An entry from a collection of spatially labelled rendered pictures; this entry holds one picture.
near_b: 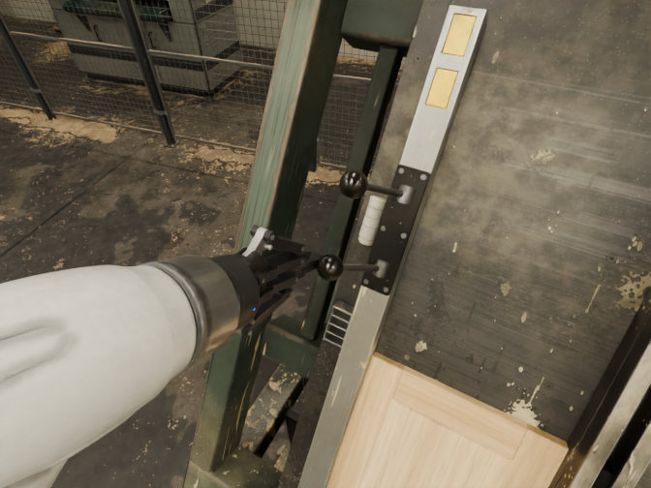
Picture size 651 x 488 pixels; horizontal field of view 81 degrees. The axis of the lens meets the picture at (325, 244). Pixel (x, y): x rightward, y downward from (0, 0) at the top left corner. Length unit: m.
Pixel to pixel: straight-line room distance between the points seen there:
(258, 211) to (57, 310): 0.49
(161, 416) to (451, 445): 1.59
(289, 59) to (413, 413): 0.62
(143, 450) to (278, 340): 1.33
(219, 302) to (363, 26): 0.55
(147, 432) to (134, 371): 1.85
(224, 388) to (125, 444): 1.31
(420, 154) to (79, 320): 0.48
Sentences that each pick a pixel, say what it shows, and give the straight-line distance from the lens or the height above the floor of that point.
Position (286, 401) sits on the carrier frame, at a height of 0.79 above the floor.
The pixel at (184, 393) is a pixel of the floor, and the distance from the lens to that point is 2.11.
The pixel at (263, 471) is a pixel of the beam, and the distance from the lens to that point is 1.01.
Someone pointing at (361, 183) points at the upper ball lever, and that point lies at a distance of 0.49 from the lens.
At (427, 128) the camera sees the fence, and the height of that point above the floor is 1.56.
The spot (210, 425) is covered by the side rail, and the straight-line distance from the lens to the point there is 0.91.
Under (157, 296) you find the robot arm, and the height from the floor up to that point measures 1.63.
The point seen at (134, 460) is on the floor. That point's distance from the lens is 2.08.
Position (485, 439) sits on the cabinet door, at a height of 1.19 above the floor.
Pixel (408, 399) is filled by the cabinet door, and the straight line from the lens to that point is 0.71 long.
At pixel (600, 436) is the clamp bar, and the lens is 0.65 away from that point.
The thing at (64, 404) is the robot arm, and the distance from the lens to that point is 0.24.
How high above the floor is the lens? 1.83
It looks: 45 degrees down
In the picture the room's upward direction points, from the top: straight up
